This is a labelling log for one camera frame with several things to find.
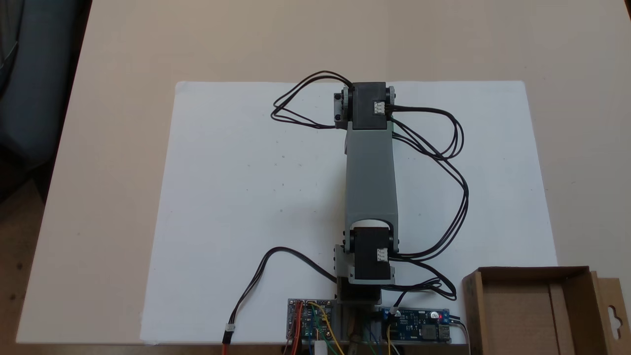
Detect white paper sheet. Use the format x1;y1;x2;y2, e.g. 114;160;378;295
140;80;559;346

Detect black wrist to elbow cable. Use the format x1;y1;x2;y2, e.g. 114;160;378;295
387;106;470;260

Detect black elbow to base cable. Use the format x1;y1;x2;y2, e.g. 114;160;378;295
381;256;458;317

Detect yellow wire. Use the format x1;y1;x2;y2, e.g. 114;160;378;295
308;301;344;355

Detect black cable with white connector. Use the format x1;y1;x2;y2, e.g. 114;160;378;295
220;246;342;355

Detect black looped wrist cable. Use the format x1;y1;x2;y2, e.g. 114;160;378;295
270;71;353;130

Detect metal table clamp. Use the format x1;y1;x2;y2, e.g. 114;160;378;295
347;318;365;355

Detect red and orange wires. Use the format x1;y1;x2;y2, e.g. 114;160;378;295
290;302;303;355

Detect brown cardboard box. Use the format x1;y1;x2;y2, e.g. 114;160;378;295
461;266;631;355

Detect blue circuit board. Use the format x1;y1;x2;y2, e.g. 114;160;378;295
379;308;451;343

